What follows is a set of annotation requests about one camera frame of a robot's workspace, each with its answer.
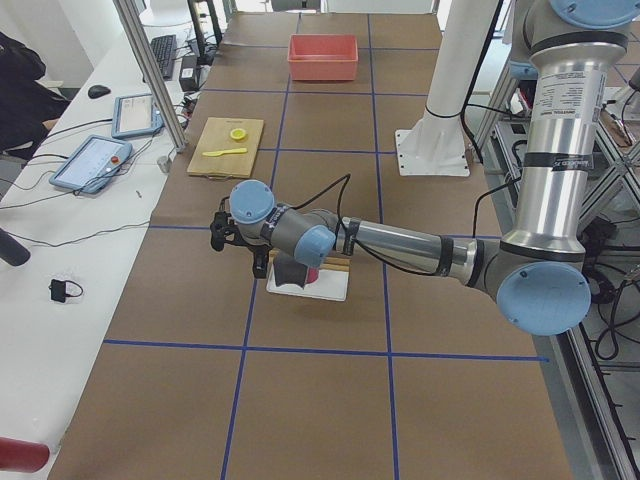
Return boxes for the pink plastic bin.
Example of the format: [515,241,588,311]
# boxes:
[287,34,359,81]

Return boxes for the aluminium frame post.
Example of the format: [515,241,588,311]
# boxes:
[113,0,187,153]

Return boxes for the aluminium frame rack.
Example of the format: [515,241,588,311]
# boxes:
[487,59,640,480]

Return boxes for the grey and pink cloth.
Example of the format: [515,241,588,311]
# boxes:
[273,252,319,288]

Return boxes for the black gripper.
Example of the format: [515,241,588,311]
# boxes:
[210,197,271,279]

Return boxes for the small black clip device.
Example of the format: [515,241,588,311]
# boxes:
[49,279,84,303]

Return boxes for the black power adapter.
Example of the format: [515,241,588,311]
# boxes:
[179,55,200,92]

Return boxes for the near blue teach pendant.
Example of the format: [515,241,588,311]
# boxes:
[49,135,133,195]

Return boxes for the person in black clothes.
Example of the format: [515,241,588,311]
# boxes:
[1,33,70,160]

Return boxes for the yellow lemon slice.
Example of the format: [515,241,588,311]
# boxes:
[229,128,247,141]

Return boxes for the white rectangular tray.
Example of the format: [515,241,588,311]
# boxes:
[266,268,349,302]

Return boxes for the black foam microphone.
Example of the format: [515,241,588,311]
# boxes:
[0,230,30,266]

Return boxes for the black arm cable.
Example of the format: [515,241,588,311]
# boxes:
[292,173,524,276]

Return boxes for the black keyboard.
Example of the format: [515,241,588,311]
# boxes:
[150,35,177,80]

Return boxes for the black computer mouse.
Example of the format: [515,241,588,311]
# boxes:
[87,85,111,99]

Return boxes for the wooden cutting board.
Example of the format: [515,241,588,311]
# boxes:
[187,117,265,179]

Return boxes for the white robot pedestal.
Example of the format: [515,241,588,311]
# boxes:
[395,0,502,177]

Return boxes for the red cylinder handle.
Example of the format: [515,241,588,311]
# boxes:
[0,437,50,473]

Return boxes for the yellow plastic knife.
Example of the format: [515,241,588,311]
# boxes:
[202,147,248,157]

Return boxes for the far blue teach pendant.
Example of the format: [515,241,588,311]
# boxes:
[111,94,164,139]

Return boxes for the blue teach pendant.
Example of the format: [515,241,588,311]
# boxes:
[111,94,164,139]
[49,135,133,195]

